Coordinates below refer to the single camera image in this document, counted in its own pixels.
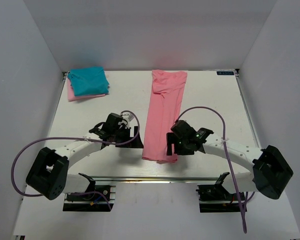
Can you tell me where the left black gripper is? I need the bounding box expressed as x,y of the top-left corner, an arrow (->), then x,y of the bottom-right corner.
112,125 -> 144,149

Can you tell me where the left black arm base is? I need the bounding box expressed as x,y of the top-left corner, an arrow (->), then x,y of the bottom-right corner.
62,173 -> 116,213

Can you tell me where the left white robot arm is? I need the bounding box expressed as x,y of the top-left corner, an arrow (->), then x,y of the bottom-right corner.
25,110 -> 144,200

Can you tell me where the folded pink t shirt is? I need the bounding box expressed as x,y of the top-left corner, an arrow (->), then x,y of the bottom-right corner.
66,74 -> 110,102

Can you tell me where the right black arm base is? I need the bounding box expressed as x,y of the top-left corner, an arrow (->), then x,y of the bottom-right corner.
196,172 -> 240,213

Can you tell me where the blue table label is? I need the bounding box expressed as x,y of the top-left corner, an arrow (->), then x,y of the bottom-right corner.
216,71 -> 235,76

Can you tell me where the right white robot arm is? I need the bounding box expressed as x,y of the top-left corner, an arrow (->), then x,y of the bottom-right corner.
166,120 -> 294,200

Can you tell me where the pink t shirt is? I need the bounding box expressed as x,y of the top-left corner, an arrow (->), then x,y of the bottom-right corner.
142,70 -> 188,163
66,74 -> 110,102

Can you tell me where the folded teal t shirt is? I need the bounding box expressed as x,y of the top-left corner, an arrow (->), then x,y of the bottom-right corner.
67,66 -> 110,97

